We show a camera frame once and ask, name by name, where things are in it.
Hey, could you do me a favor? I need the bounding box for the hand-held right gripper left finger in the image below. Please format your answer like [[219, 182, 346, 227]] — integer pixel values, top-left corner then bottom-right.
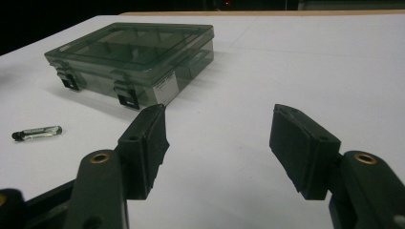
[[63, 103, 170, 229]]

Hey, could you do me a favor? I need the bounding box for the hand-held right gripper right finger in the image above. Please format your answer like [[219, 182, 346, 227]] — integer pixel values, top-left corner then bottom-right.
[[268, 103, 405, 229]]

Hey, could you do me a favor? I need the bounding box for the grey translucent compartment box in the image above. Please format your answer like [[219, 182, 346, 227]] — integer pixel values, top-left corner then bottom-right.
[[43, 22, 215, 111]]

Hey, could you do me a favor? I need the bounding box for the small black cylindrical part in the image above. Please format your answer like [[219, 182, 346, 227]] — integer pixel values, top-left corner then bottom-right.
[[11, 125, 63, 142]]

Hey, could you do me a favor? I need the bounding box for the white board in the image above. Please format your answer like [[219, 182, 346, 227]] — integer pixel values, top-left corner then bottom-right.
[[0, 13, 405, 229]]

